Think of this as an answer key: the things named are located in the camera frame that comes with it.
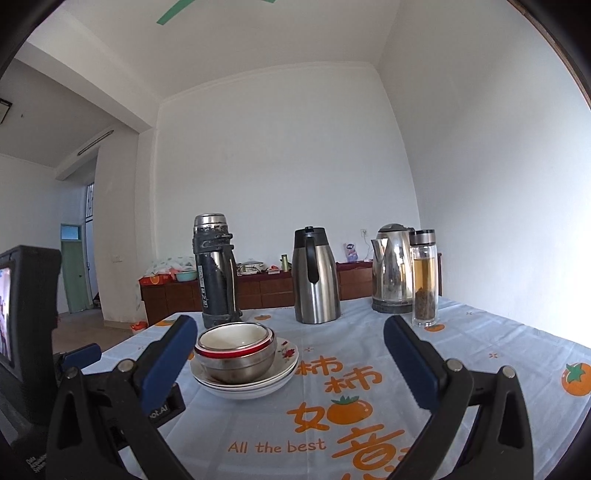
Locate pink plastic bowl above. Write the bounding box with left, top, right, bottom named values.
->
left=195, top=339, right=277, bottom=360

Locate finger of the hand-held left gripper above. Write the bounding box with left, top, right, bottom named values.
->
left=54, top=344, right=102, bottom=376

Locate dark grey thermos flask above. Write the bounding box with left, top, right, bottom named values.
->
left=192, top=213, right=244, bottom=328

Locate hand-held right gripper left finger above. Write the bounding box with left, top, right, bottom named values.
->
left=45, top=315, right=199, bottom=480

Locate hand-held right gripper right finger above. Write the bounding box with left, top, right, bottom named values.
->
left=383, top=315, right=536, bottom=480

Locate brown wooden sideboard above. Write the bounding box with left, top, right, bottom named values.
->
left=140, top=253, right=443, bottom=326

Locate steel electric kettle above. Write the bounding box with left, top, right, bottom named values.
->
left=370, top=223, right=416, bottom=315

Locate white plastic bag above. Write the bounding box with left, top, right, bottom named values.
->
left=148, top=256, right=195, bottom=277

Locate fluorescent tube light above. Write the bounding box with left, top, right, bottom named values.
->
left=76, top=130, right=115, bottom=156

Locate green door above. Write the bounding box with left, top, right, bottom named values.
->
left=61, top=224, right=90, bottom=313

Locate stainless steel bowl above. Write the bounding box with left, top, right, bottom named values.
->
left=194, top=339, right=278, bottom=385

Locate glass tea bottle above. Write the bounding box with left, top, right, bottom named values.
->
left=409, top=229, right=437, bottom=328

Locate steel carafe black handle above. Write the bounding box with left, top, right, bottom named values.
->
left=292, top=226, right=342, bottom=325

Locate white enamel cartoon bowl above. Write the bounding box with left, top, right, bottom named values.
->
left=198, top=322, right=274, bottom=352

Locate green ceiling fan blade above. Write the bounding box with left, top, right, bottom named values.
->
left=156, top=0, right=197, bottom=26

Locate red flower white plate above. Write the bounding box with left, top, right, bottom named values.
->
left=190, top=336, right=300, bottom=393

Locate white floral bowl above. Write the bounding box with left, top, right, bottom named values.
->
left=196, top=362, right=296, bottom=400

